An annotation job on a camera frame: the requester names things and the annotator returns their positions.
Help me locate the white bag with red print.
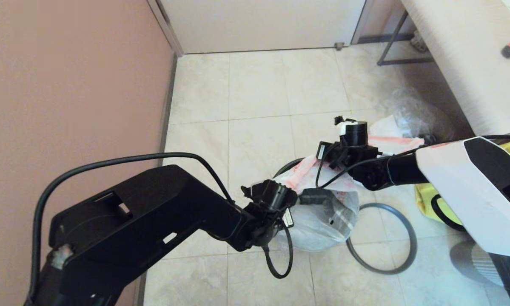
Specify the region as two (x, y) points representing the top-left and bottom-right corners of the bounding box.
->
(275, 155), (360, 252)

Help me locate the white red bag with rubbish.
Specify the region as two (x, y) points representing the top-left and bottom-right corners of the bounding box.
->
(368, 116), (425, 156)

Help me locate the dark gray bin ring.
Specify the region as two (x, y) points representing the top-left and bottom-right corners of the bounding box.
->
(345, 203), (417, 275)

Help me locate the black round trash bin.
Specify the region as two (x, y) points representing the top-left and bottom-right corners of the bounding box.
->
(274, 158), (308, 179)

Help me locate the clear crumpled plastic bag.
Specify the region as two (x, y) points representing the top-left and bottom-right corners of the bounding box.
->
(382, 91), (455, 143)

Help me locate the yellow plastic bag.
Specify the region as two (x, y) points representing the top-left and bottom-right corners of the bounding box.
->
(414, 142), (510, 232)

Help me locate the grey shoe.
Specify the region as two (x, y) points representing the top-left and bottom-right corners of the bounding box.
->
(410, 32), (425, 54)

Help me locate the white door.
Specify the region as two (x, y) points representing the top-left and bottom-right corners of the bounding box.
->
(159, 0), (366, 55)

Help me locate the grey ribbed rounded object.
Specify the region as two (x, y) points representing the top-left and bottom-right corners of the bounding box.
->
(449, 240), (506, 287)

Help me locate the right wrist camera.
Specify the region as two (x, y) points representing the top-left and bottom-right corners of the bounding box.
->
(333, 116), (358, 136)

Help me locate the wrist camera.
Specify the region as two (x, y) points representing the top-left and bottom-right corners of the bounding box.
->
(241, 183), (263, 201)
(333, 116), (358, 136)

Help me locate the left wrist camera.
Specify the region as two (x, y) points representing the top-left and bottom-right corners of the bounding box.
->
(241, 183), (263, 201)

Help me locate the wood grain table black frame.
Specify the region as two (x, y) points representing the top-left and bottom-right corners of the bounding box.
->
(376, 0), (510, 139)

